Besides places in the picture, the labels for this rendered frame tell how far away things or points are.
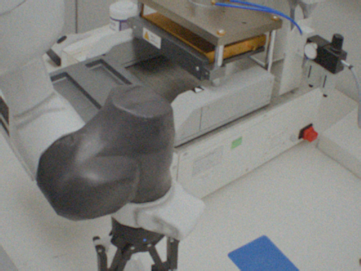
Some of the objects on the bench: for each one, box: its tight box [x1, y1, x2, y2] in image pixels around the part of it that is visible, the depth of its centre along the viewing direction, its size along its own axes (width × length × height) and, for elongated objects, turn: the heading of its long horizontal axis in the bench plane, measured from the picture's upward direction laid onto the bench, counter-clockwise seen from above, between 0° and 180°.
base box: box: [170, 87, 323, 199], centre depth 112 cm, size 54×38×17 cm
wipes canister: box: [109, 1, 137, 32], centre depth 149 cm, size 9×9×15 cm
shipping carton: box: [61, 29, 115, 68], centre depth 137 cm, size 19×13×9 cm
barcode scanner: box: [46, 34, 93, 66], centre depth 144 cm, size 20×8×8 cm, turn 127°
